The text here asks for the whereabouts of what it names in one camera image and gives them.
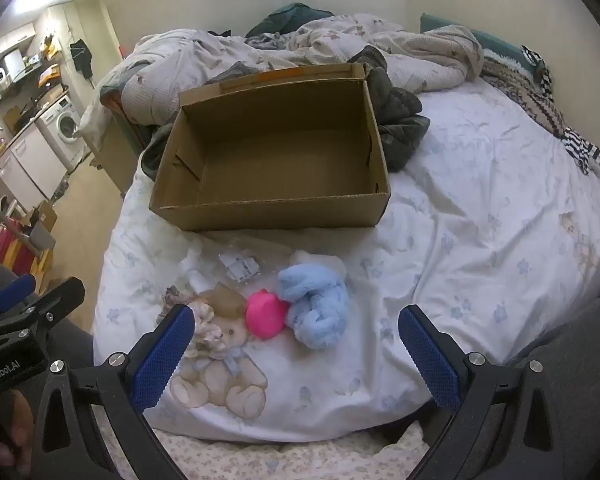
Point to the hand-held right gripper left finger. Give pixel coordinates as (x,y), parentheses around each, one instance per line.
(162,355)

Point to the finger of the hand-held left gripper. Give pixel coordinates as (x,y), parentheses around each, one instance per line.
(12,292)
(60,297)

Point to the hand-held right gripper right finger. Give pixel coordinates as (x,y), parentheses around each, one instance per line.
(430,360)

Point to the beige soft pouch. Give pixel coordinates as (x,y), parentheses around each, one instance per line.
(226,300)

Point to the pink soft toy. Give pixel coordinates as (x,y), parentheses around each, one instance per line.
(264,316)

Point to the light blue fluffy toy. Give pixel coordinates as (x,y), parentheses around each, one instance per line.
(315,305)

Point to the brown cardboard box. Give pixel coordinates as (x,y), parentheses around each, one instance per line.
(280,160)

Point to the person's left hand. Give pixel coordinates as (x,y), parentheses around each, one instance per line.
(17,427)

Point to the wooden rack with red cloth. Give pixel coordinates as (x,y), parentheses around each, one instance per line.
(5,250)

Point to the clear plastic packet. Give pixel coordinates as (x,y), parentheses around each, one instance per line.
(240,266)

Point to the white teddy bear printed duvet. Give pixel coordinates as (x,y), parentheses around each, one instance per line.
(470,240)

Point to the white cabinet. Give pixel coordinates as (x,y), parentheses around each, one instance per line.
(27,160)

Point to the floral bed sheet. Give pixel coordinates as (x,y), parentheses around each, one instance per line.
(290,460)

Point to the white washing machine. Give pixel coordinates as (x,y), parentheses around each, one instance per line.
(62,127)

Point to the black hanging garment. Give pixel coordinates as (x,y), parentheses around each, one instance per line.
(82,57)

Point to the dark green jacket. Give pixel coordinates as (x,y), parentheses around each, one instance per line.
(397,115)

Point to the black white striped cloth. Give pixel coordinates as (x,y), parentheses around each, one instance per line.
(592,152)

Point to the beige quilted comforter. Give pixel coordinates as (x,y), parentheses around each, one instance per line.
(180,60)

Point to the teal pillow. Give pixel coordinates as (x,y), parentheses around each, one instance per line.
(495,42)

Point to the dark teal cloth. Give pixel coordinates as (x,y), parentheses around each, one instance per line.
(290,17)

